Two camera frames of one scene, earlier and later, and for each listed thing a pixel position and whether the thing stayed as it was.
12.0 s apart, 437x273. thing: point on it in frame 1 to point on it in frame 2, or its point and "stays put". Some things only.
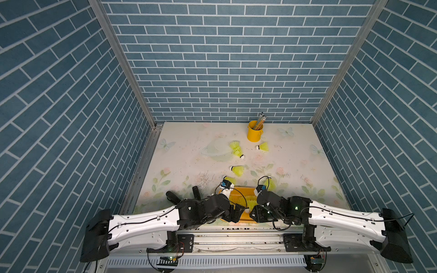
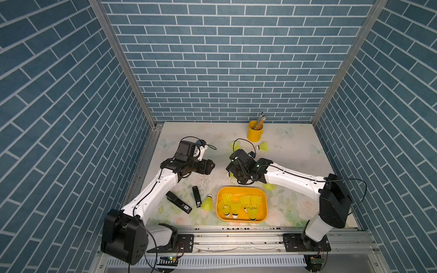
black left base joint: x=176 y=243 stays put
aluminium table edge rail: x=128 y=206 stays put
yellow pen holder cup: x=254 y=136 stays put
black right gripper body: x=276 y=214 to x=241 y=175
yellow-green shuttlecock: x=272 y=186 stays put
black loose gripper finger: x=196 y=193 stays put
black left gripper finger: x=236 y=214 to x=206 y=166
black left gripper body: x=209 y=219 to x=193 y=164
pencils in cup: x=259 y=123 stays put
